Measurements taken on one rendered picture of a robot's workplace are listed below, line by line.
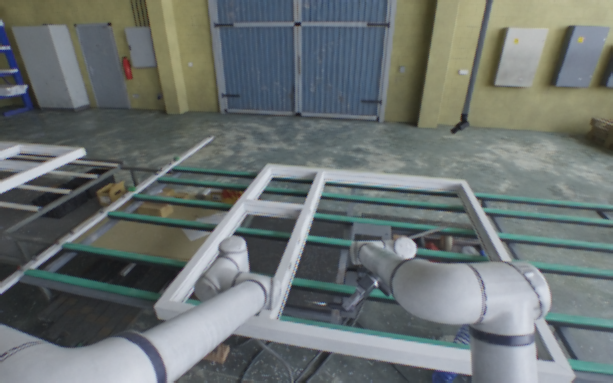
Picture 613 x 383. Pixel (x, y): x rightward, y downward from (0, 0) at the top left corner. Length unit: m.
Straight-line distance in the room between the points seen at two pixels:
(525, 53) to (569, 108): 1.64
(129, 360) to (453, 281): 0.54
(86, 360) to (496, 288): 0.65
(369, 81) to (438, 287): 6.80
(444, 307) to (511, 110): 7.51
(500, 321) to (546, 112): 7.75
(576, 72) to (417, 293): 7.65
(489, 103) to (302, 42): 4.26
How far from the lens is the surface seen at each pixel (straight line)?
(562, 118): 8.53
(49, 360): 0.46
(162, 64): 8.47
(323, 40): 7.31
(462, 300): 0.66
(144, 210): 2.58
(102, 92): 10.30
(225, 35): 7.97
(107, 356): 0.46
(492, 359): 0.74
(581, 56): 8.12
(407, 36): 7.33
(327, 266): 1.96
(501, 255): 1.77
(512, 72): 7.66
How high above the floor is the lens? 1.89
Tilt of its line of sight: 28 degrees down
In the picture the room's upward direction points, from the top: straight up
